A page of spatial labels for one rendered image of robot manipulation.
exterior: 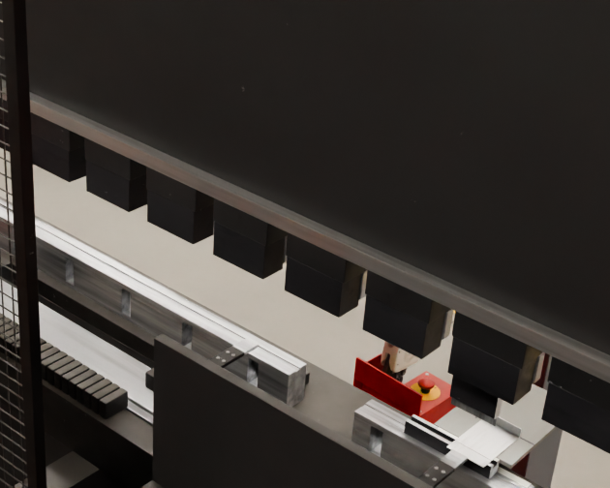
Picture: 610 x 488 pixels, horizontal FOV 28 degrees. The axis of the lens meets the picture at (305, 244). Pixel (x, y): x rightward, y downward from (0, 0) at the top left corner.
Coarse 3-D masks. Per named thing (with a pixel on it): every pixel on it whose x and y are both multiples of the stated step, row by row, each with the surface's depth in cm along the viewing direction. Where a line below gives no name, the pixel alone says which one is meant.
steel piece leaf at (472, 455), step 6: (450, 444) 235; (456, 444) 235; (462, 444) 235; (456, 450) 233; (462, 450) 233; (468, 450) 233; (468, 456) 232; (474, 456) 232; (480, 456) 232; (474, 462) 230; (480, 462) 231; (486, 462) 231
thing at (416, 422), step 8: (416, 416) 242; (408, 424) 240; (416, 424) 240; (424, 424) 241; (432, 424) 240; (408, 432) 241; (416, 432) 240; (424, 432) 238; (432, 432) 238; (440, 432) 238; (424, 440) 239; (432, 440) 238; (440, 440) 236; (448, 440) 238; (440, 448) 237; (448, 448) 236; (464, 464) 234; (472, 464) 233; (488, 464) 231; (496, 464) 232; (480, 472) 232; (488, 472) 231; (496, 472) 233
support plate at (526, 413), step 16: (528, 400) 249; (544, 400) 250; (448, 416) 243; (464, 416) 243; (512, 416) 244; (528, 416) 244; (448, 432) 238; (464, 432) 239; (528, 432) 240; (544, 432) 240; (512, 448) 235; (528, 448) 235; (512, 464) 231
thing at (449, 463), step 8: (448, 456) 231; (456, 456) 231; (464, 456) 231; (440, 464) 229; (448, 464) 229; (456, 464) 229; (432, 472) 227; (440, 472) 227; (448, 472) 227; (424, 480) 224; (432, 480) 224; (440, 480) 225
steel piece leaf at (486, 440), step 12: (480, 420) 242; (504, 420) 239; (468, 432) 238; (480, 432) 239; (492, 432) 239; (504, 432) 239; (516, 432) 238; (468, 444) 235; (480, 444) 235; (492, 444) 235; (504, 444) 236; (492, 456) 232
